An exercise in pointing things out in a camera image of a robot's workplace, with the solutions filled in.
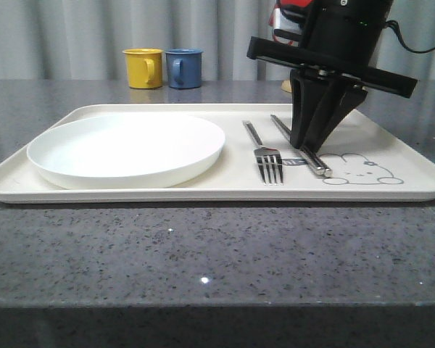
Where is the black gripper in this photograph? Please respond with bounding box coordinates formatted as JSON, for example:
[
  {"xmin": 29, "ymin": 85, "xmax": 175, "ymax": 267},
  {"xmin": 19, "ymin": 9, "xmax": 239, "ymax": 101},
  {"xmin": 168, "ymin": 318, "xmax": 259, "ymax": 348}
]
[{"xmin": 246, "ymin": 36, "xmax": 418, "ymax": 152}]

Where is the silver fork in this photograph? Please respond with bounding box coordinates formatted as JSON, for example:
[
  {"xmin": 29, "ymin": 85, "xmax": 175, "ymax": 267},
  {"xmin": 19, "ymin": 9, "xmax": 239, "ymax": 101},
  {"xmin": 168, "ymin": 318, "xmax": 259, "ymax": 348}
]
[{"xmin": 242, "ymin": 120, "xmax": 283, "ymax": 185}]

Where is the white round plate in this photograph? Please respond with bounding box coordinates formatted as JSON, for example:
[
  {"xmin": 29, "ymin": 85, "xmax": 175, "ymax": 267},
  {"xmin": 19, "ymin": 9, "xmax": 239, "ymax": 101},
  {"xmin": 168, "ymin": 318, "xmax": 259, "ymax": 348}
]
[{"xmin": 27, "ymin": 113, "xmax": 225, "ymax": 189}]

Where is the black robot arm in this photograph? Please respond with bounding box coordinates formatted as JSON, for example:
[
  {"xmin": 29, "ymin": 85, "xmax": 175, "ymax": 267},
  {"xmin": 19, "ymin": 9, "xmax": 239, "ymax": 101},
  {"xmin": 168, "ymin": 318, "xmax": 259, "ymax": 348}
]
[{"xmin": 246, "ymin": 1, "xmax": 417, "ymax": 152}]

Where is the wooden mug tree stand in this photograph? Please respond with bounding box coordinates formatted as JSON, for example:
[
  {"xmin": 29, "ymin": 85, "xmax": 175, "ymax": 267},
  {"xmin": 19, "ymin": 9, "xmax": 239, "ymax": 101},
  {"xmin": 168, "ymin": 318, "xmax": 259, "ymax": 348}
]
[{"xmin": 281, "ymin": 80, "xmax": 292, "ymax": 93}]

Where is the cream rabbit serving tray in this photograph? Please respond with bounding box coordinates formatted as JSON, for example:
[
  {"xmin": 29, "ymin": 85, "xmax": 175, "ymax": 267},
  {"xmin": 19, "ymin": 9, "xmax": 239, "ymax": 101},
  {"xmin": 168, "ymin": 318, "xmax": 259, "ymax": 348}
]
[{"xmin": 0, "ymin": 104, "xmax": 435, "ymax": 203}]

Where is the red enamel mug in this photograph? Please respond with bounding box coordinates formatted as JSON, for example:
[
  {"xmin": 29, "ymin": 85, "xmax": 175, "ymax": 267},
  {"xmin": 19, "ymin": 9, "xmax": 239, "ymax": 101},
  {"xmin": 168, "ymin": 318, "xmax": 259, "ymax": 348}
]
[{"xmin": 269, "ymin": 0, "xmax": 311, "ymax": 46}]

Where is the blue enamel mug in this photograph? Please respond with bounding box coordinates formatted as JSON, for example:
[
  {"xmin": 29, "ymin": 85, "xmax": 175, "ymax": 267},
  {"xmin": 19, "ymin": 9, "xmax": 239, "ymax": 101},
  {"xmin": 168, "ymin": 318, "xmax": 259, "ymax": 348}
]
[{"xmin": 165, "ymin": 49, "xmax": 203, "ymax": 89}]

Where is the yellow enamel mug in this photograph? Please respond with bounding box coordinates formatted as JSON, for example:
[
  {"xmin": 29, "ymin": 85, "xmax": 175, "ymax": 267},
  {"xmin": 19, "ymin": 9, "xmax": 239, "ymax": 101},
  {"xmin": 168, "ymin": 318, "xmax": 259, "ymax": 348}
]
[{"xmin": 123, "ymin": 48, "xmax": 163, "ymax": 89}]

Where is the grey curtain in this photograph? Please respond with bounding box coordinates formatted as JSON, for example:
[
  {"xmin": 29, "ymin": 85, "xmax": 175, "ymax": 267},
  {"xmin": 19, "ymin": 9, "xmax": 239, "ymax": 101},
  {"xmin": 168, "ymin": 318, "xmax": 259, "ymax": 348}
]
[{"xmin": 0, "ymin": 0, "xmax": 435, "ymax": 81}]

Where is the black cable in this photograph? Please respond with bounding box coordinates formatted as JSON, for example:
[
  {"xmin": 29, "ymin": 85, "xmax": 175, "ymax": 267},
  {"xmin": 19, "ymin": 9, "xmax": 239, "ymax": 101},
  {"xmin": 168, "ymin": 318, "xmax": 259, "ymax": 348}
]
[{"xmin": 384, "ymin": 20, "xmax": 435, "ymax": 54}]

